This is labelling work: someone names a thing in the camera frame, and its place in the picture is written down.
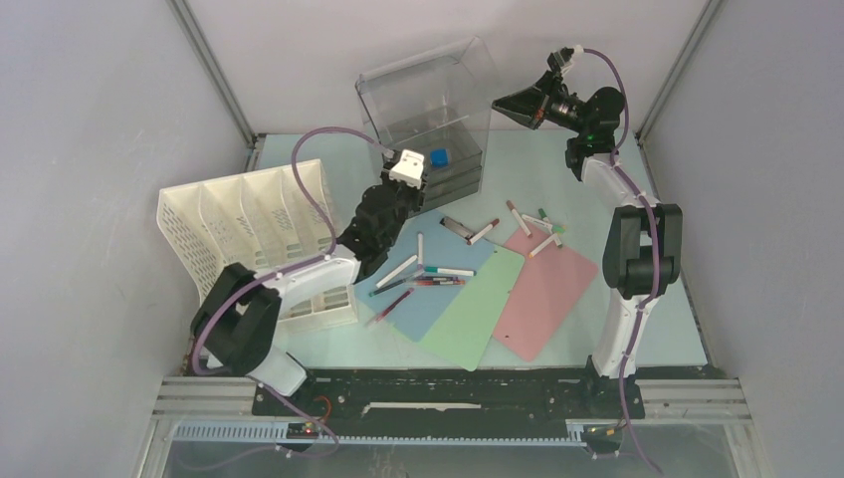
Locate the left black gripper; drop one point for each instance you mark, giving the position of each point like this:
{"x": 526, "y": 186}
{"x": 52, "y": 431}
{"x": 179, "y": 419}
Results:
{"x": 416, "y": 194}

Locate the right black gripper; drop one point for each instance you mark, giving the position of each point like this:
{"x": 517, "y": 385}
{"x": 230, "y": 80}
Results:
{"x": 531, "y": 105}

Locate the blue eraser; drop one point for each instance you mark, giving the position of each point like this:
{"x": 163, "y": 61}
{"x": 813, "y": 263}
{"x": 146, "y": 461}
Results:
{"x": 439, "y": 157}

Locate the clear plastic drawer box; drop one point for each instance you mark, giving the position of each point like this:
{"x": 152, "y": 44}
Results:
{"x": 441, "y": 98}

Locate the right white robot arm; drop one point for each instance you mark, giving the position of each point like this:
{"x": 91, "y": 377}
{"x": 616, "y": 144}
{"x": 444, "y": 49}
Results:
{"x": 642, "y": 253}

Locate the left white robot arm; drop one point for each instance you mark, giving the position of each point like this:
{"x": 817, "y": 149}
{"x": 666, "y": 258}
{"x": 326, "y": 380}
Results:
{"x": 237, "y": 323}

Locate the purple cap marker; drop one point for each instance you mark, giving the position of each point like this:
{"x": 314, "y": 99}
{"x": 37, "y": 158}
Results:
{"x": 420, "y": 251}

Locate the plain white marker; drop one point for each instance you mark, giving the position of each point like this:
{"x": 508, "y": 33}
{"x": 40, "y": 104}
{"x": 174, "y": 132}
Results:
{"x": 392, "y": 274}

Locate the blue clipboard sheet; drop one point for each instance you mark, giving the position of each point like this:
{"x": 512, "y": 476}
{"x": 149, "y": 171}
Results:
{"x": 442, "y": 248}

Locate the teal cap marker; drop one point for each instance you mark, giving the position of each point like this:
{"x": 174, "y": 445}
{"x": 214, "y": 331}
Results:
{"x": 450, "y": 271}

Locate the metal clipboard clip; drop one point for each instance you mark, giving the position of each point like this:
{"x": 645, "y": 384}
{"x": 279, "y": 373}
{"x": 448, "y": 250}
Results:
{"x": 457, "y": 228}

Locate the dark red cap marker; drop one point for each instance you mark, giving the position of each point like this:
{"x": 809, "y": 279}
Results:
{"x": 477, "y": 236}

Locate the orange red pen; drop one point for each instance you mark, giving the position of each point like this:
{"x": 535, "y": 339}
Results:
{"x": 435, "y": 284}

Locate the white plastic file rack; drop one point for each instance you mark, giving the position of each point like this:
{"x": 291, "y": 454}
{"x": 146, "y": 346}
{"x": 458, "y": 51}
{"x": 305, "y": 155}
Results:
{"x": 262, "y": 219}

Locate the light green cap marker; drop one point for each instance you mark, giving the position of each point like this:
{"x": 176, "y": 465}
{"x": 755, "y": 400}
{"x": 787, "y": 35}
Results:
{"x": 551, "y": 228}

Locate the orange cap marker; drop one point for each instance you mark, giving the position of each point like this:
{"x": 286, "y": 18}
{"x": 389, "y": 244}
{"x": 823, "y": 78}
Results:
{"x": 551, "y": 239}

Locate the green clipboard sheet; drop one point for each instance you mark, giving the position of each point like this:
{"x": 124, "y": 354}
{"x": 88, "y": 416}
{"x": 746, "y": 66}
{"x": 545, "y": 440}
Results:
{"x": 455, "y": 323}

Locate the pink clipboard sheet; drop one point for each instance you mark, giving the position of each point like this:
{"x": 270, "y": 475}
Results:
{"x": 547, "y": 289}

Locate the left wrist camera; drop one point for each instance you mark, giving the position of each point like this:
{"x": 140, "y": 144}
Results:
{"x": 409, "y": 169}

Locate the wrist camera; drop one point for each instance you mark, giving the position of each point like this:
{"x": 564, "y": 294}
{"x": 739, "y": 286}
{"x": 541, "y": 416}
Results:
{"x": 409, "y": 169}
{"x": 562, "y": 61}

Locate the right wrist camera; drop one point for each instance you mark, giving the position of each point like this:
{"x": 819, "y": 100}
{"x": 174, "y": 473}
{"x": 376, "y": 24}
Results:
{"x": 562, "y": 61}

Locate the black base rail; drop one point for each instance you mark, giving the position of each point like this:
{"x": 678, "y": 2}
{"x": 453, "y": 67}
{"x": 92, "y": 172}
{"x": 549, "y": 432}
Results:
{"x": 431, "y": 403}

